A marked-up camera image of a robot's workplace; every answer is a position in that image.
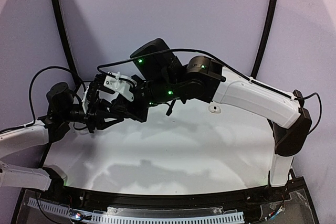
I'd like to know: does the white earbud charging case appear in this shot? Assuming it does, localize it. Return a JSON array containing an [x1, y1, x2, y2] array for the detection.
[[208, 105, 221, 114]]

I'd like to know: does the black earbud charging case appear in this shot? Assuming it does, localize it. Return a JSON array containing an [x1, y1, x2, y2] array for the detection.
[[109, 107, 128, 115]]

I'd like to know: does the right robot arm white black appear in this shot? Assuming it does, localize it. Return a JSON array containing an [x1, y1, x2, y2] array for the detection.
[[106, 38, 312, 187]]

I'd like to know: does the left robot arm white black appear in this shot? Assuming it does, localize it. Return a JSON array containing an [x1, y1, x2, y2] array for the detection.
[[1, 82, 123, 191]]

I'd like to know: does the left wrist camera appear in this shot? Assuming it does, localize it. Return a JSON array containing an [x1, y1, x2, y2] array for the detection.
[[81, 81, 100, 113]]

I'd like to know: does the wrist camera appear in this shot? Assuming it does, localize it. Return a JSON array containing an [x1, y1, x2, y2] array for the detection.
[[81, 81, 100, 113], [102, 72, 137, 102]]

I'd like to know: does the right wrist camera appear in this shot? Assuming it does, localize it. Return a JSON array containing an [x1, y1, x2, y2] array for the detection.
[[102, 72, 137, 102]]

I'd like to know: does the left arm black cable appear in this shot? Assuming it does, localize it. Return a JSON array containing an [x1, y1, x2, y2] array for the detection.
[[28, 66, 90, 133]]

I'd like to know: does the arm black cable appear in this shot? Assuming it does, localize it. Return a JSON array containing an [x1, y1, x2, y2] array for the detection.
[[28, 66, 90, 133], [97, 48, 323, 133]]

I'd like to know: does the black front aluminium rail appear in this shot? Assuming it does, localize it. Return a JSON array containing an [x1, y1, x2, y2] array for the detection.
[[62, 186, 283, 209]]

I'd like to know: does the white slotted cable duct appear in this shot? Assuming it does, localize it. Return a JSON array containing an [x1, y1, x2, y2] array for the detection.
[[25, 197, 245, 223]]

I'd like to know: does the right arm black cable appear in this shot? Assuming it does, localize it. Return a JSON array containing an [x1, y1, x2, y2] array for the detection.
[[97, 48, 323, 133]]

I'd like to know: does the left black frame post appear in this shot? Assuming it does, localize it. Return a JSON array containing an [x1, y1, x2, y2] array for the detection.
[[51, 0, 80, 86]]

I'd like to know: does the black frame post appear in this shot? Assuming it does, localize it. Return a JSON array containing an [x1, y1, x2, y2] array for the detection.
[[51, 0, 80, 86], [250, 0, 277, 78]]

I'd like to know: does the right black frame post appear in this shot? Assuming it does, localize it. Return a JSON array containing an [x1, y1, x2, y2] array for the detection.
[[250, 0, 277, 78]]

